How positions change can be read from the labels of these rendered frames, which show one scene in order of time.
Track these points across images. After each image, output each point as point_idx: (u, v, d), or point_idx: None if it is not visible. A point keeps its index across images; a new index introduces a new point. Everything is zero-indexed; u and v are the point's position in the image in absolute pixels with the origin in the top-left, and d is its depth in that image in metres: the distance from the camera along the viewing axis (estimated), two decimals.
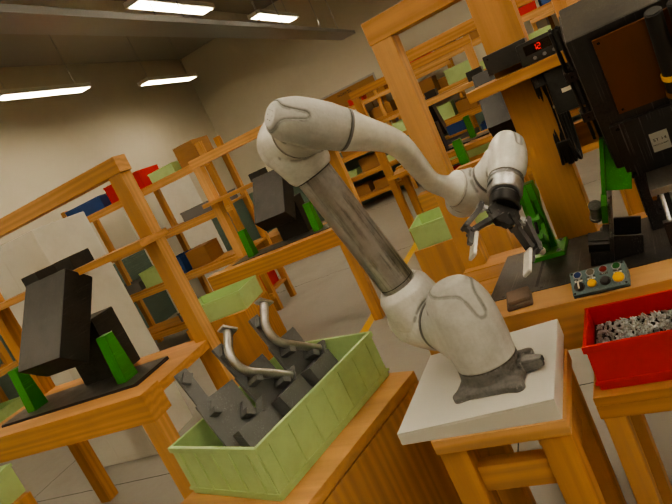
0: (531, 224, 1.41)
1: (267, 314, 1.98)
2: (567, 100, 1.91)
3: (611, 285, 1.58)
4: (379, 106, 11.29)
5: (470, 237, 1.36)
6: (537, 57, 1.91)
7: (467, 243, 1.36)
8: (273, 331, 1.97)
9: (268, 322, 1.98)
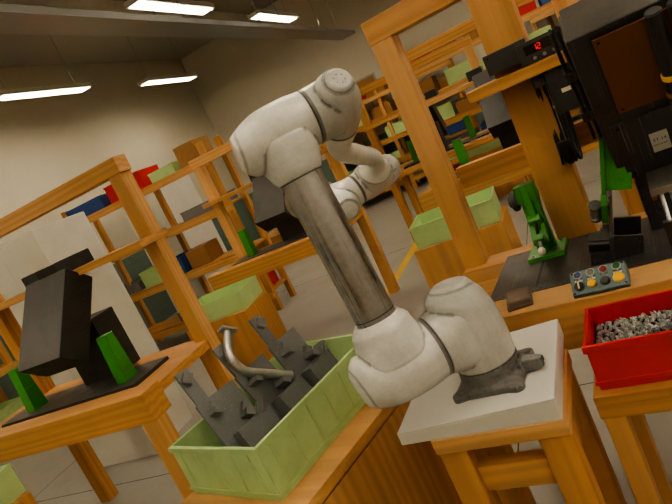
0: None
1: None
2: (567, 100, 1.91)
3: (611, 285, 1.58)
4: (379, 106, 11.29)
5: None
6: (537, 57, 1.91)
7: None
8: None
9: None
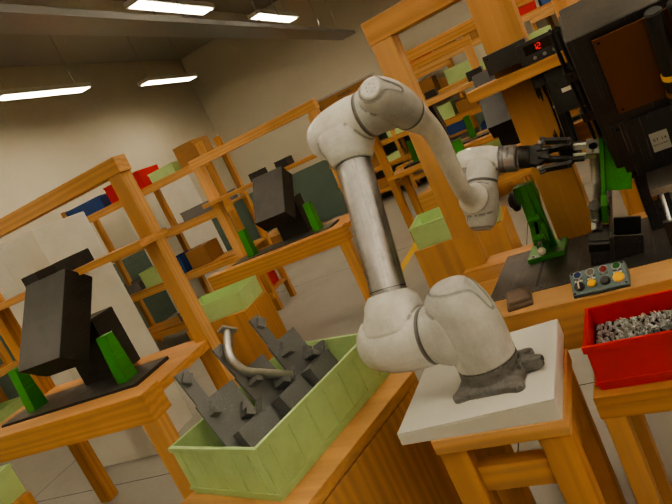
0: (547, 171, 1.85)
1: None
2: (567, 100, 1.91)
3: (611, 285, 1.58)
4: None
5: None
6: (537, 57, 1.91)
7: (583, 141, 1.82)
8: (593, 172, 1.87)
9: (594, 163, 1.84)
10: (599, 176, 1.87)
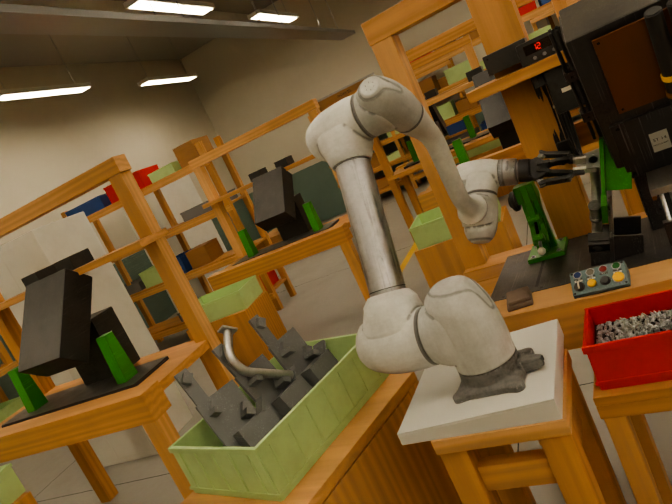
0: (547, 184, 1.84)
1: None
2: (567, 100, 1.91)
3: (611, 285, 1.58)
4: None
5: (579, 158, 1.83)
6: (537, 57, 1.91)
7: (583, 155, 1.82)
8: (593, 186, 1.86)
9: (594, 177, 1.84)
10: (599, 190, 1.86)
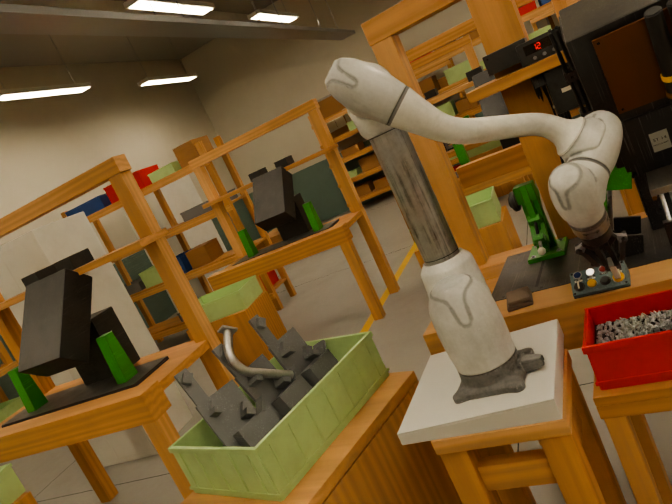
0: None
1: None
2: (567, 100, 1.91)
3: (611, 285, 1.58)
4: None
5: (618, 261, 1.54)
6: (537, 57, 1.91)
7: (621, 266, 1.54)
8: None
9: None
10: None
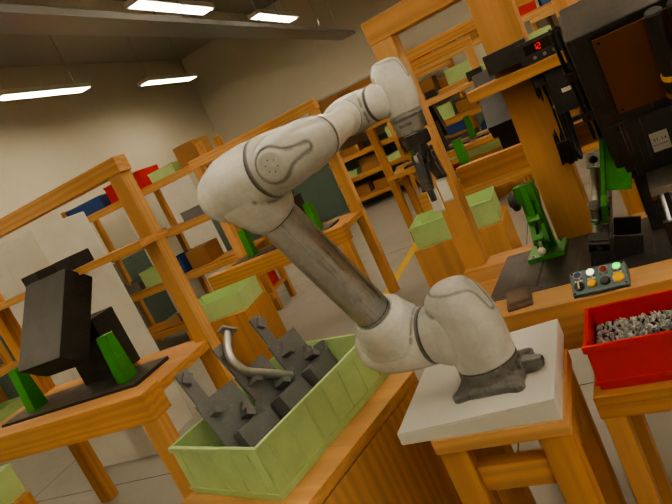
0: (435, 152, 1.66)
1: (589, 170, 1.83)
2: (567, 100, 1.91)
3: (611, 285, 1.58)
4: None
5: (434, 195, 1.57)
6: (537, 57, 1.91)
7: (432, 200, 1.57)
8: (593, 186, 1.86)
9: (594, 177, 1.84)
10: (599, 190, 1.86)
